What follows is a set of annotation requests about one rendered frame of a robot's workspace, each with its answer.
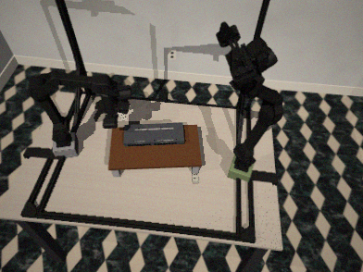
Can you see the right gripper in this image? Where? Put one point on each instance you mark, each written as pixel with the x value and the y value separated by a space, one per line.
pixel 110 121

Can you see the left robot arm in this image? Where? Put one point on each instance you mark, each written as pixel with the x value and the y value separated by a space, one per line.
pixel 271 110

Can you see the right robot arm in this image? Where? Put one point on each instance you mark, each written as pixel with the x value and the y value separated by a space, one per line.
pixel 40 88

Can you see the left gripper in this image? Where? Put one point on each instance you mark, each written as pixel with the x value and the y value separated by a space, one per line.
pixel 239 67

